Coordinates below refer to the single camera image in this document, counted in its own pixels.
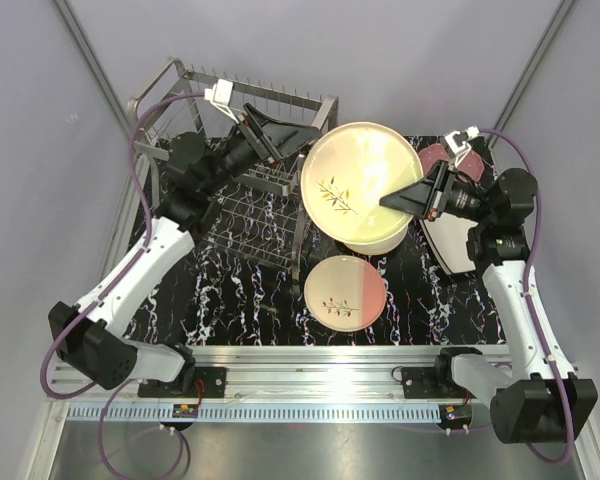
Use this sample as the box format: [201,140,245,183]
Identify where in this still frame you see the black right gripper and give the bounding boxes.
[380,160,495,226]

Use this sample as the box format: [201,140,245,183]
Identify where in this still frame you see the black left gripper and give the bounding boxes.
[200,103,319,196]

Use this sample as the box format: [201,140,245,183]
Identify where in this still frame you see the pink dotted plate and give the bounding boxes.
[418,143,484,182]

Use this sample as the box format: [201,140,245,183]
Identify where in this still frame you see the white round plate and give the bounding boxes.
[345,225,409,256]

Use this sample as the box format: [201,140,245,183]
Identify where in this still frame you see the cream pink round plate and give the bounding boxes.
[303,255,386,333]

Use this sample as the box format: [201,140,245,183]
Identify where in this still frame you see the cream square plate black rim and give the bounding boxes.
[442,265,475,276]

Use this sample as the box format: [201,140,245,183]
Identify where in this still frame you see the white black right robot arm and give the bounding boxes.
[379,161,598,445]

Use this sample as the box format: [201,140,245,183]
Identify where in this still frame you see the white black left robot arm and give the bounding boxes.
[40,104,321,399]

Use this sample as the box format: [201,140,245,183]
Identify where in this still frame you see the stainless steel dish rack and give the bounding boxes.
[128,57,339,284]

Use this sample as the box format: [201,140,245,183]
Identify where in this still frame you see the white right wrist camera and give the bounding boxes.
[441,126,480,171]

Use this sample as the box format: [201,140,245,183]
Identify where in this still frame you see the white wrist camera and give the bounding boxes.
[204,78,244,124]
[441,126,480,171]

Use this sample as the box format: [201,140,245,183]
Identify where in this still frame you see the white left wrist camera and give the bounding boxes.
[204,78,244,124]

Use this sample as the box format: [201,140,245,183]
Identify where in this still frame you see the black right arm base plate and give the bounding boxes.
[400,367,465,400]

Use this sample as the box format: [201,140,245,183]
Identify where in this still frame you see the aluminium frame post left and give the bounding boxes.
[50,0,131,136]

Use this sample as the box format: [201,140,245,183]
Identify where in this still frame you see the aluminium frame post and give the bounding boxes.
[50,0,131,136]
[493,0,580,132]

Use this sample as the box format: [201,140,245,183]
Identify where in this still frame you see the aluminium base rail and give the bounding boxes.
[44,344,589,401]

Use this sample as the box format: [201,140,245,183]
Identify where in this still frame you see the aluminium frame post right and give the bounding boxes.
[493,0,580,132]

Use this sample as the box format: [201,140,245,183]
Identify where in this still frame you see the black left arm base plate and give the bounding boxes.
[138,366,228,399]

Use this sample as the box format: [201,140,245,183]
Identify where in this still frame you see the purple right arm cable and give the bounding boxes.
[474,128,579,464]

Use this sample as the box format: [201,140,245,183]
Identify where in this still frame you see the slotted cable duct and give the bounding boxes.
[68,402,441,424]

